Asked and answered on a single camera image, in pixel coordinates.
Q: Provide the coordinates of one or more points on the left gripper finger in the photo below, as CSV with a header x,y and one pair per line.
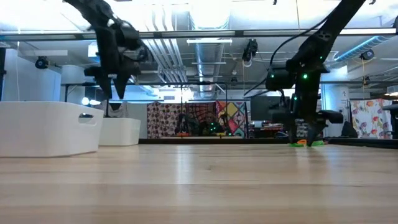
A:
x,y
105,85
121,84

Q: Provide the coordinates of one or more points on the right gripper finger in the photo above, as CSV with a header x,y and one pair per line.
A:
x,y
329,116
284,118

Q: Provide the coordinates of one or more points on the orange rubber band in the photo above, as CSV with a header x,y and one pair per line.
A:
x,y
302,142

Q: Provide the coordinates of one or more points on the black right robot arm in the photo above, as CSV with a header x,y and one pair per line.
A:
x,y
326,28

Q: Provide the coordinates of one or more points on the black background robot arm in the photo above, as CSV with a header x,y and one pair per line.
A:
x,y
182,124
217,124

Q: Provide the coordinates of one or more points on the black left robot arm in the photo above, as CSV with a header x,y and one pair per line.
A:
x,y
93,11

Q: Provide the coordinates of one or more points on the cluttered workbench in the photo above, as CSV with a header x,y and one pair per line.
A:
x,y
267,129

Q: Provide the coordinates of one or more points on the white round column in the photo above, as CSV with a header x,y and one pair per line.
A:
x,y
337,96

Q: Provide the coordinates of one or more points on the white ceiling box unit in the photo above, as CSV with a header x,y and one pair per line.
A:
x,y
91,49

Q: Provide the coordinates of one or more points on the white hanging cloth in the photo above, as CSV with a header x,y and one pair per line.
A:
x,y
121,109

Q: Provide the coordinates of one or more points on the black computer monitor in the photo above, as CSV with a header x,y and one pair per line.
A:
x,y
261,107

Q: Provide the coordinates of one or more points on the white floral curtain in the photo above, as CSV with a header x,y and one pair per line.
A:
x,y
370,118

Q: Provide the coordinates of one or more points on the white plastic basket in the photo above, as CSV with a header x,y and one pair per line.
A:
x,y
118,132
40,130

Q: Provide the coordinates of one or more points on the colourful geometric curtain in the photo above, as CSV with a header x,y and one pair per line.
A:
x,y
233,110

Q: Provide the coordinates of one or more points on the brown dotted curtain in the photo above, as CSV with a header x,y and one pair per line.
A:
x,y
161,121

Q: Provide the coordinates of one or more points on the black round spotlight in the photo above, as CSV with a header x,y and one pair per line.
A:
x,y
41,63

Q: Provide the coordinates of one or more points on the dark orange web-patterned curtain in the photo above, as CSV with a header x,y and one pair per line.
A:
x,y
199,109

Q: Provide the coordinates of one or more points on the long grey horizontal beam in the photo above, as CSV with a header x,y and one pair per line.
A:
x,y
202,33

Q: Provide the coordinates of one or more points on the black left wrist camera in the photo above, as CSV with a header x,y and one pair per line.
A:
x,y
141,53

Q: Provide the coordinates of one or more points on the black aluminium table frame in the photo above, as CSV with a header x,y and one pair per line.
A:
x,y
217,141

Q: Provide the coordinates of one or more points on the black hanging camera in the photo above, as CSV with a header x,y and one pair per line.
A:
x,y
250,49

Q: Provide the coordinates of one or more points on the blue-lit ceiling duct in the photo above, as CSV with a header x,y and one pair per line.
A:
x,y
367,43

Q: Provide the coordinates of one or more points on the silver ventilation duct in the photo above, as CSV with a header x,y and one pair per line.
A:
x,y
210,56

